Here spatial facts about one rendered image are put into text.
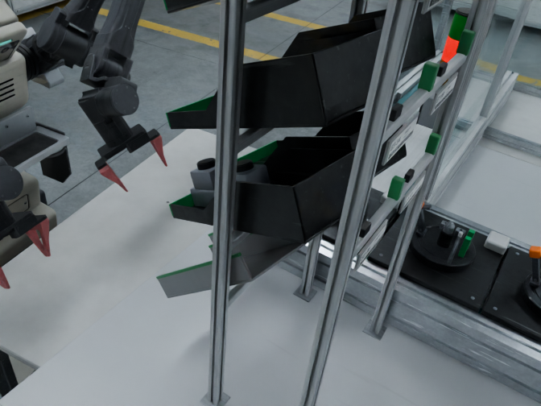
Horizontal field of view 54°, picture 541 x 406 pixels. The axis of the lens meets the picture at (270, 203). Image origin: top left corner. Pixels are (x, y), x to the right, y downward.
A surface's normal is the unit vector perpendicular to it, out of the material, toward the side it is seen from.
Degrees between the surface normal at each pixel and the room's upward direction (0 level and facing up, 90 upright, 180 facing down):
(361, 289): 90
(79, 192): 0
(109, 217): 0
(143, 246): 0
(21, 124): 90
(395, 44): 90
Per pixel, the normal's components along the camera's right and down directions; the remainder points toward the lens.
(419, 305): -0.54, 0.47
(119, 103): 0.75, 0.01
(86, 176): 0.10, -0.79
